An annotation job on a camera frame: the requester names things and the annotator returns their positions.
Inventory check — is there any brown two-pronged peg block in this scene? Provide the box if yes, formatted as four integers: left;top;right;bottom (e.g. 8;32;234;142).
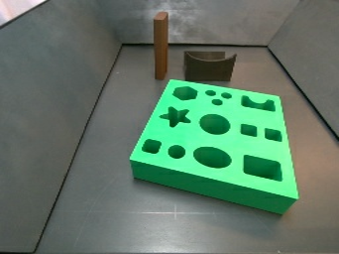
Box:
154;12;169;80

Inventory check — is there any green foam shape-sorter board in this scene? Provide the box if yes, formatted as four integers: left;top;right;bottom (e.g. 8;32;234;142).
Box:
130;79;298;214

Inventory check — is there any dark grey curved arch block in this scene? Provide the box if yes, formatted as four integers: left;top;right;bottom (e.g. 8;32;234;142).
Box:
185;51;238;81

